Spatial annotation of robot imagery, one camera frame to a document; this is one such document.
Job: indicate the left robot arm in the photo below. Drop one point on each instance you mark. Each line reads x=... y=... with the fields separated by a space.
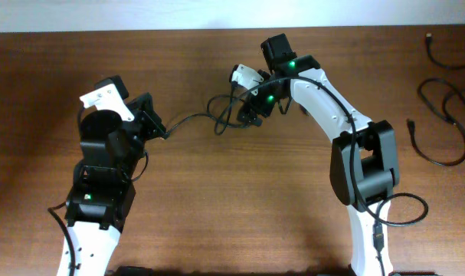
x=112 y=141

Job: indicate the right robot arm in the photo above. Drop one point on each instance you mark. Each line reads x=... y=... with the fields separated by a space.
x=363 y=169

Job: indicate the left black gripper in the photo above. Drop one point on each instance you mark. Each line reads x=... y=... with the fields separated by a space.
x=151 y=118

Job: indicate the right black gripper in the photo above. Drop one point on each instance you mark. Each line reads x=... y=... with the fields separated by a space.
x=251 y=115

